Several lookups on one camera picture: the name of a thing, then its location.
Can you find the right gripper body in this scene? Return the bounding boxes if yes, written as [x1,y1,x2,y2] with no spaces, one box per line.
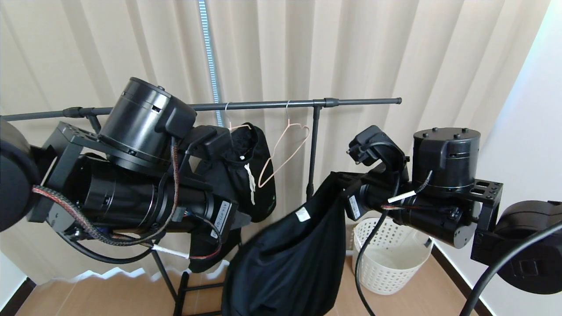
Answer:
[344,181,477,249]

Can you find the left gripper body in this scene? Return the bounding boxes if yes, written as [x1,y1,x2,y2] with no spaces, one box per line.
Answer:
[81,167,240,244]

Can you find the pink clothes hanger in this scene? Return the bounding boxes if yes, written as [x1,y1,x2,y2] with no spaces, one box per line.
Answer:
[223,102,254,133]
[258,101,310,189]

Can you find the black garment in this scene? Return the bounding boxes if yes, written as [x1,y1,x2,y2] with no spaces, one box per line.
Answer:
[221,172,353,316]
[188,122,277,273]

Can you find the white laundry basket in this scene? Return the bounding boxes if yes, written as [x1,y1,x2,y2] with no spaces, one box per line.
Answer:
[351,217,434,296]

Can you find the black clothes rack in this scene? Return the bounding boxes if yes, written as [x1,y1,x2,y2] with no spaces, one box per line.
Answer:
[0,97,403,316]

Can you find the beige curtain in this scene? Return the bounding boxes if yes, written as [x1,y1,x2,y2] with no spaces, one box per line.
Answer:
[0,0,551,286]

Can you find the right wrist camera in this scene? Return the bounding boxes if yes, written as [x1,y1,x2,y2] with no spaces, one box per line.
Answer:
[346,125,407,172]

